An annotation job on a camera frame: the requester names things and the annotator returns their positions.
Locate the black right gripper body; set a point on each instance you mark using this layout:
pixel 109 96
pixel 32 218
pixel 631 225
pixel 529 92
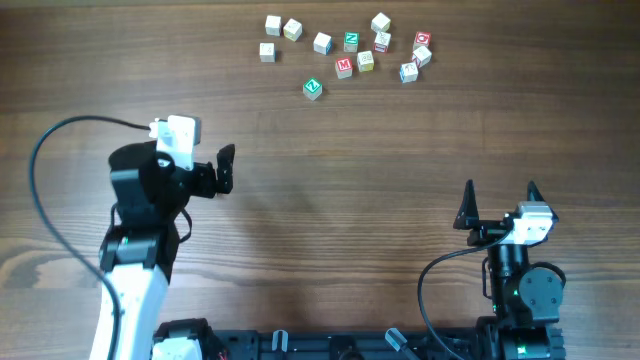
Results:
pixel 504 259

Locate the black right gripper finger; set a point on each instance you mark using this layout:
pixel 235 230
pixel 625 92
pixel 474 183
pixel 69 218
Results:
pixel 533 193
pixel 467 217

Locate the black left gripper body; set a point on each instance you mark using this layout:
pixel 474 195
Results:
pixel 181 184

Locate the green Z wooden block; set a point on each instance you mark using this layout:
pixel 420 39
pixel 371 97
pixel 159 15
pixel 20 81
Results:
pixel 312 89

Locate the red M wooden block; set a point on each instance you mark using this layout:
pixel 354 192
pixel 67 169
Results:
pixel 343 68

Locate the yellow K wooden block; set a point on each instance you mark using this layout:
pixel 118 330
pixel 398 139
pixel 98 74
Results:
pixel 365 61

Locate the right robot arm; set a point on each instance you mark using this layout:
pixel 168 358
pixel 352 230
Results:
pixel 525 296

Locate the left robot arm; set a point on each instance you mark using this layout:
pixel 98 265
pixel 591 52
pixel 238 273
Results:
pixel 137 255

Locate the wooden block left lower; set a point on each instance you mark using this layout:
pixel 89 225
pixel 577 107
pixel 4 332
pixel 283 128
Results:
pixel 267 52

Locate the plain wooden block far left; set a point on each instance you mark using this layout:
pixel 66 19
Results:
pixel 273 25

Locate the plain wooden block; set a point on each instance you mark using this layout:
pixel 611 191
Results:
pixel 380 23
pixel 273 25

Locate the yellow edged wooden block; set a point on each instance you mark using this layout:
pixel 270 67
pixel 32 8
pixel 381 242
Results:
pixel 292 29

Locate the blue edged wooden block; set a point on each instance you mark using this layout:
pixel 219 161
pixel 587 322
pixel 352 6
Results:
pixel 322 43

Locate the blue sided wooden block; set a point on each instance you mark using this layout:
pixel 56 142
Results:
pixel 408 72

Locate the red sided wooden block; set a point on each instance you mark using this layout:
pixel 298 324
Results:
pixel 421 56

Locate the green N wooden block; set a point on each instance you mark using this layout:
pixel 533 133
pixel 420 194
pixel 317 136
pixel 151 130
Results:
pixel 351 42

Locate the red O wooden block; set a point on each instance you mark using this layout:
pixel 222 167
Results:
pixel 422 39

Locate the red edged picture block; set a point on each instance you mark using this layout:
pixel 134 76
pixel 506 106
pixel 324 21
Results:
pixel 382 42

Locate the plain wooden block top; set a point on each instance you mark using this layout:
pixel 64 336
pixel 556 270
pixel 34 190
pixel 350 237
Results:
pixel 380 23

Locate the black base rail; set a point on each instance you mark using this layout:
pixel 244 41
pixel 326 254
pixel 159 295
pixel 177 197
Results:
pixel 449 343

